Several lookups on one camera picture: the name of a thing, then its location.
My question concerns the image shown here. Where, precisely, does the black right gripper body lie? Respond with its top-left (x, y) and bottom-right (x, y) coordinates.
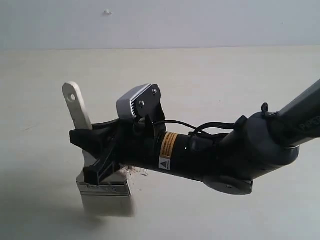
top-left (107, 116), bottom-right (167, 170)

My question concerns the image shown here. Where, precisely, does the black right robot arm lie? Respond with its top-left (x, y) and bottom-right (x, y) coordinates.
top-left (69, 82), bottom-right (320, 196)

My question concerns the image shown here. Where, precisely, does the brown beans and rice pile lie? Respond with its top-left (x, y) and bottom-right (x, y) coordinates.
top-left (120, 166), bottom-right (149, 177)

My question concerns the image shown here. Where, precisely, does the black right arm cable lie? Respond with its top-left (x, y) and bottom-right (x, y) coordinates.
top-left (134, 120), bottom-right (237, 137)

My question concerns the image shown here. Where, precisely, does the wooden paint brush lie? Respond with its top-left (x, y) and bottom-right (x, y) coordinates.
top-left (62, 81), bottom-right (135, 217)

